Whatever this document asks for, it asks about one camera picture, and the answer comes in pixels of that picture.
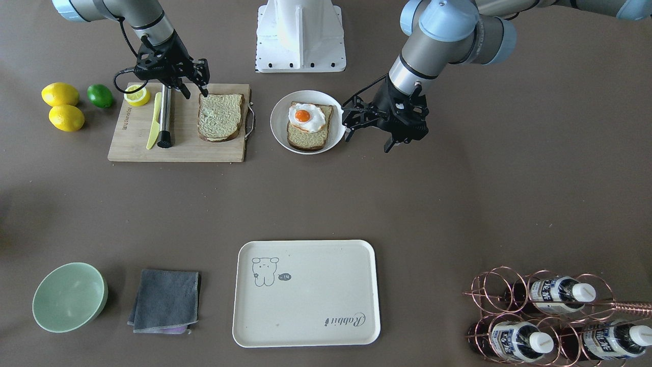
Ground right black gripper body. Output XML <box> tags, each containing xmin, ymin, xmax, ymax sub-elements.
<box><xmin>133</xmin><ymin>31</ymin><xmax>210</xmax><ymax>87</ymax></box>

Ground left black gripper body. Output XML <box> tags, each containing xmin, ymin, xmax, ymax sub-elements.
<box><xmin>342</xmin><ymin>76</ymin><xmax>429</xmax><ymax>144</ymax></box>

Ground green spread bread slice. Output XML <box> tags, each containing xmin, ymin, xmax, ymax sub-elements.
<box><xmin>197</xmin><ymin>94</ymin><xmax>245</xmax><ymax>143</ymax></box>

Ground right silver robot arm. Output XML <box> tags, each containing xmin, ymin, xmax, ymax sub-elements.
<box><xmin>52</xmin><ymin>1</ymin><xmax>210</xmax><ymax>98</ymax></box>

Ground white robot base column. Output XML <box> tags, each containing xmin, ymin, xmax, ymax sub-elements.
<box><xmin>255</xmin><ymin>1</ymin><xmax>346</xmax><ymax>73</ymax></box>

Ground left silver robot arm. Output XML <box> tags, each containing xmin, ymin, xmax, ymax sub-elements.
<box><xmin>342</xmin><ymin>1</ymin><xmax>651</xmax><ymax>152</ymax></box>

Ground cream rabbit tray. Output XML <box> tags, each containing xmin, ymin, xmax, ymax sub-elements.
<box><xmin>232</xmin><ymin>240</ymin><xmax>381</xmax><ymax>348</ymax></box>

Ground bread slice with fried egg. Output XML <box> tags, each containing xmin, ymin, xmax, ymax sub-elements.
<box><xmin>287</xmin><ymin>101</ymin><xmax>335</xmax><ymax>151</ymax></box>

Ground lemon half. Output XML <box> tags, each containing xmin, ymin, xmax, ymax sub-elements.
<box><xmin>123</xmin><ymin>84</ymin><xmax>151</xmax><ymax>107</ymax></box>

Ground yellow plastic knife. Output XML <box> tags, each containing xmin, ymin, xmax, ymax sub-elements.
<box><xmin>145</xmin><ymin>91</ymin><xmax>162</xmax><ymax>149</ymax></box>

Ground wooden cutting board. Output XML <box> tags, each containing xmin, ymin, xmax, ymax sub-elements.
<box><xmin>107</xmin><ymin>84</ymin><xmax>255</xmax><ymax>163</ymax></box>

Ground white round plate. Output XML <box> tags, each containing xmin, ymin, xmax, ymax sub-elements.
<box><xmin>270</xmin><ymin>90</ymin><xmax>345</xmax><ymax>155</ymax></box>

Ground green lime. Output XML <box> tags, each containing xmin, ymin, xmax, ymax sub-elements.
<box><xmin>87</xmin><ymin>84</ymin><xmax>114</xmax><ymax>109</ymax></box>

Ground whole lemon two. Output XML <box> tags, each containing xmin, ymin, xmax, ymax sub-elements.
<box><xmin>48</xmin><ymin>104</ymin><xmax>85</xmax><ymax>132</ymax></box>

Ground whole lemon one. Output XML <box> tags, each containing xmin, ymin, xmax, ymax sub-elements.
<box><xmin>40</xmin><ymin>82</ymin><xmax>79</xmax><ymax>107</ymax></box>

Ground grey folded cloth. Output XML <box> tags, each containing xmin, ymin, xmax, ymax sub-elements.
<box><xmin>127</xmin><ymin>269</ymin><xmax>201</xmax><ymax>335</ymax></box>

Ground tea bottle one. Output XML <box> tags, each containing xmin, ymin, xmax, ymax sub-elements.
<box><xmin>501</xmin><ymin>276</ymin><xmax>597</xmax><ymax>316</ymax></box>

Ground tea bottle two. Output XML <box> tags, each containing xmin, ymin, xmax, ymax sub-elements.
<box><xmin>467</xmin><ymin>321</ymin><xmax>555</xmax><ymax>362</ymax></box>

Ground mint green bowl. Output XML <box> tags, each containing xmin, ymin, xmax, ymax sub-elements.
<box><xmin>32</xmin><ymin>262</ymin><xmax>108</xmax><ymax>333</ymax></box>

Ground tea bottle three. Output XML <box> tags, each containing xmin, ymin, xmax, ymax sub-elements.
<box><xmin>560</xmin><ymin>319</ymin><xmax>651</xmax><ymax>361</ymax></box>

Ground black wrist camera cable left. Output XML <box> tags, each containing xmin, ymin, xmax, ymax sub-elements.
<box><xmin>342</xmin><ymin>74</ymin><xmax>390</xmax><ymax>110</ymax></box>

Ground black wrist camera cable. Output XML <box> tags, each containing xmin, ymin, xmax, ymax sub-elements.
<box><xmin>113</xmin><ymin>15</ymin><xmax>151</xmax><ymax>95</ymax></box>
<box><xmin>342</xmin><ymin>74</ymin><xmax>390</xmax><ymax>110</ymax></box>

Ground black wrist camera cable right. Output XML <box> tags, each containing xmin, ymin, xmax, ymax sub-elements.
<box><xmin>113</xmin><ymin>15</ymin><xmax>151</xmax><ymax>95</ymax></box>

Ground copper wire bottle rack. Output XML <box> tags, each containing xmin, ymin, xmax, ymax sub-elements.
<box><xmin>464</xmin><ymin>267</ymin><xmax>650</xmax><ymax>366</ymax></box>

